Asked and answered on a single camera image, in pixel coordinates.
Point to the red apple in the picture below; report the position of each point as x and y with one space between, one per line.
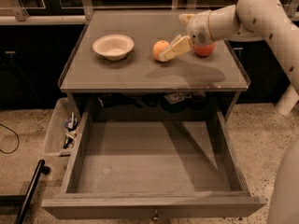
204 51

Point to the black bar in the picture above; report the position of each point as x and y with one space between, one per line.
41 168

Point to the white bowl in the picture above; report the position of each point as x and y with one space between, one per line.
113 47

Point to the orange fruit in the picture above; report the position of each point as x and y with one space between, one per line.
158 47

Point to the open grey top drawer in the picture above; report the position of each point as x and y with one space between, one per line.
127 163

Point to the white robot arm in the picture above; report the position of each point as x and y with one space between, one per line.
267 20

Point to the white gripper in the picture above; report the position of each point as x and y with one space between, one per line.
199 28

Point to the clutter items in bin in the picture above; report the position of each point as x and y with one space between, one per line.
70 131

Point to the metal railing frame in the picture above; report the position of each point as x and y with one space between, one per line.
93 3

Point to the grey cabinet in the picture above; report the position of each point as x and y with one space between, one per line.
87 72

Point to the brass drawer knob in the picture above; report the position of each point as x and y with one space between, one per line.
155 216

